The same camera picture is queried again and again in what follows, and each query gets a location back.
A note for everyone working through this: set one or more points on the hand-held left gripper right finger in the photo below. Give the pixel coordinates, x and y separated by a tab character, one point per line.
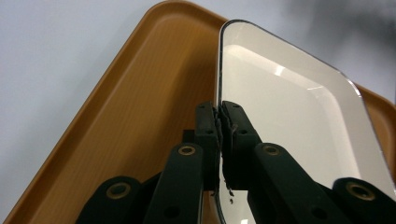
274	180

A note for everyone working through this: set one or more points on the brown wooden tray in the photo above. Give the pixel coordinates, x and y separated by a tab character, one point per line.
140	109

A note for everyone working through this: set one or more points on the white square plate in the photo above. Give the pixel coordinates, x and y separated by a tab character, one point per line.
280	102

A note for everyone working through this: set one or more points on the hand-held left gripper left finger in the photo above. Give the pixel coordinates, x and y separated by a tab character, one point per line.
186	180

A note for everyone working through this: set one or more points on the white table mat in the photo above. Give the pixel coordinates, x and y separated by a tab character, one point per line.
46	46

